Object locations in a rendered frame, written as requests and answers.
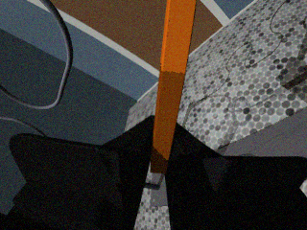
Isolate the orange handle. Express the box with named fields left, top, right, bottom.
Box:
left=151, top=0, right=197, bottom=173

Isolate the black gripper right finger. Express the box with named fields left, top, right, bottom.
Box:
left=165, top=123, right=307, bottom=230

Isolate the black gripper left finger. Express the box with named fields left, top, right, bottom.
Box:
left=9, top=115, right=154, bottom=230

